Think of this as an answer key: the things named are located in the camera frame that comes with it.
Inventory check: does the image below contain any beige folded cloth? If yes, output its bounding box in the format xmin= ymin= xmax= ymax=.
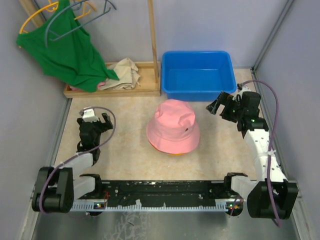
xmin=99 ymin=57 xmax=141 ymax=91

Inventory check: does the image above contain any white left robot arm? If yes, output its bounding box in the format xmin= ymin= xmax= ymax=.
xmin=31 ymin=109 xmax=116 ymax=214

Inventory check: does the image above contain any yellow bucket hat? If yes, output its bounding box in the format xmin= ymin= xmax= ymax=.
xmin=168 ymin=153 xmax=185 ymax=157

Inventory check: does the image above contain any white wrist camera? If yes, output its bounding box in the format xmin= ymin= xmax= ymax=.
xmin=79 ymin=108 xmax=99 ymax=123
xmin=236 ymin=83 xmax=252 ymax=97

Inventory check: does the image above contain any wooden clothes rack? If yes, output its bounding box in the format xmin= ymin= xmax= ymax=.
xmin=19 ymin=0 xmax=161 ymax=99

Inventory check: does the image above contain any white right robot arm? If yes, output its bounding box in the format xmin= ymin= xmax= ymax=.
xmin=206 ymin=91 xmax=299 ymax=220

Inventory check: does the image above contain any green tank top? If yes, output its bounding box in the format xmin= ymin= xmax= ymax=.
xmin=16 ymin=0 xmax=119 ymax=86

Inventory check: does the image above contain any blue plastic bin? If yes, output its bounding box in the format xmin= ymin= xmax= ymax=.
xmin=161 ymin=51 xmax=237 ymax=102

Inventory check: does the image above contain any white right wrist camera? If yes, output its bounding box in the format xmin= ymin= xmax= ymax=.
xmin=236 ymin=83 xmax=252 ymax=97

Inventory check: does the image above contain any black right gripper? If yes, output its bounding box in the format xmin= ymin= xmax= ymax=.
xmin=206 ymin=91 xmax=244 ymax=123

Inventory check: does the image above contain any pink cloth on rack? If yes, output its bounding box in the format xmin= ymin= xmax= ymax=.
xmin=68 ymin=81 xmax=105 ymax=93

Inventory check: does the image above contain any pink bucket hat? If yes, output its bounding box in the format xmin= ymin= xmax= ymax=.
xmin=146 ymin=99 xmax=200 ymax=154

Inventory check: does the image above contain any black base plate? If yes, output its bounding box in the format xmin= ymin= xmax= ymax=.
xmin=71 ymin=180 xmax=244 ymax=217

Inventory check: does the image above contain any orange clothes hanger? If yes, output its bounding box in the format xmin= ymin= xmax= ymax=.
xmin=18 ymin=0 xmax=98 ymax=35

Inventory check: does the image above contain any grey-blue clothes hanger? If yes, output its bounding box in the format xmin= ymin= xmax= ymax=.
xmin=44 ymin=0 xmax=117 ymax=48

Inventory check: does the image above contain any aluminium frame rail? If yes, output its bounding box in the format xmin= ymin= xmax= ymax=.
xmin=22 ymin=179 xmax=310 ymax=240

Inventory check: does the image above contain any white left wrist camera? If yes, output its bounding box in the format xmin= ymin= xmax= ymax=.
xmin=79 ymin=108 xmax=99 ymax=123

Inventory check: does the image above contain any orange bucket hat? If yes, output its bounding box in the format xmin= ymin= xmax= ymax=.
xmin=149 ymin=141 xmax=170 ymax=154

